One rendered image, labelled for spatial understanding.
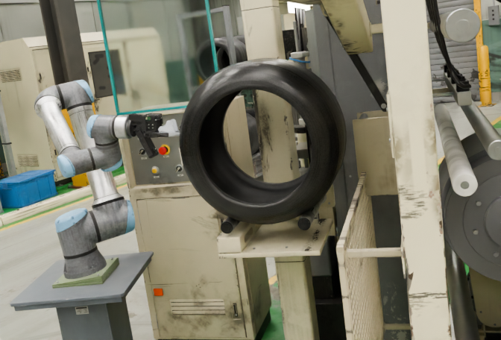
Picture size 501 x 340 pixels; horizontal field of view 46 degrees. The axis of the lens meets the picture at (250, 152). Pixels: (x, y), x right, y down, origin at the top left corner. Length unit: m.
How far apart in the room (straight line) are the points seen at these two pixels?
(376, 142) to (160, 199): 1.19
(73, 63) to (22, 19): 3.48
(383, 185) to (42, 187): 5.92
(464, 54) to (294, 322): 9.20
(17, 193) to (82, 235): 4.82
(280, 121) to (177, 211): 0.85
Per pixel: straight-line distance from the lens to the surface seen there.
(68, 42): 7.86
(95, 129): 2.31
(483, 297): 2.73
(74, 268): 2.76
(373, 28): 2.10
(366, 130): 2.25
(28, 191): 7.58
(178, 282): 3.10
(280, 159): 2.40
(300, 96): 1.95
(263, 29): 2.35
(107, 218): 2.74
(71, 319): 2.83
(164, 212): 2.99
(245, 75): 1.99
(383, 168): 2.28
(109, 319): 2.77
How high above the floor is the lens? 1.52
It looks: 10 degrees down
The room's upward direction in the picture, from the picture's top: 8 degrees counter-clockwise
